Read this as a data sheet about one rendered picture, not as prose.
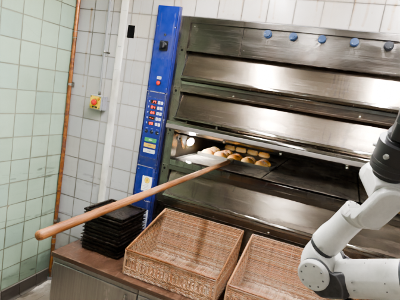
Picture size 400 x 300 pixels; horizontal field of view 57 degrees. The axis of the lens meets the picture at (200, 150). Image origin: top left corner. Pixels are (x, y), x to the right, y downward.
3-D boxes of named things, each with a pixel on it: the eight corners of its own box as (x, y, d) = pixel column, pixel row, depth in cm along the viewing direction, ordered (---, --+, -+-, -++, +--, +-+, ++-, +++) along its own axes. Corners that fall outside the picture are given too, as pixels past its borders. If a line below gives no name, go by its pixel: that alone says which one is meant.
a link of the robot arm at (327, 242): (347, 200, 93) (302, 247, 103) (332, 212, 85) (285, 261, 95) (382, 232, 89) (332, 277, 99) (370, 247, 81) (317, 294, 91)
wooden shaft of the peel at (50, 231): (40, 243, 104) (41, 233, 103) (32, 240, 105) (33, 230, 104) (230, 164, 261) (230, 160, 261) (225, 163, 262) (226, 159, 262)
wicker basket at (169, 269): (159, 245, 254) (165, 206, 250) (237, 271, 236) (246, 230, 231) (119, 274, 209) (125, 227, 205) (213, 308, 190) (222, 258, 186)
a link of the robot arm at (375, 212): (375, 163, 83) (337, 203, 90) (388, 187, 75) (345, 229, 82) (399, 175, 84) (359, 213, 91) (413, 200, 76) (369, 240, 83)
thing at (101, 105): (94, 108, 268) (96, 94, 266) (106, 111, 264) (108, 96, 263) (88, 108, 261) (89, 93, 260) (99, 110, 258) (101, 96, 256)
